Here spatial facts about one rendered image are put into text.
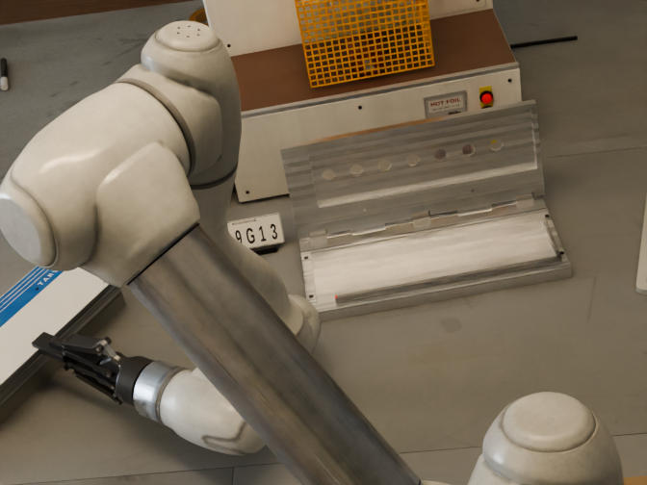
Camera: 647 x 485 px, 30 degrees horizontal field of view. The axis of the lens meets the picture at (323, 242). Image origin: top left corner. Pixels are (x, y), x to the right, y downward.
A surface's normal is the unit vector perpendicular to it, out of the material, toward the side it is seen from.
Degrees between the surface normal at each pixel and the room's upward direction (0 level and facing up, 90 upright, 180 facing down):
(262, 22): 90
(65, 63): 0
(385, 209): 79
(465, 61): 0
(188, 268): 49
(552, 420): 8
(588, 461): 53
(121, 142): 44
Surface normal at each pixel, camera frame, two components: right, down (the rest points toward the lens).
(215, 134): 0.90, 0.28
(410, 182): 0.06, 0.45
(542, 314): -0.15, -0.77
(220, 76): 0.80, 0.15
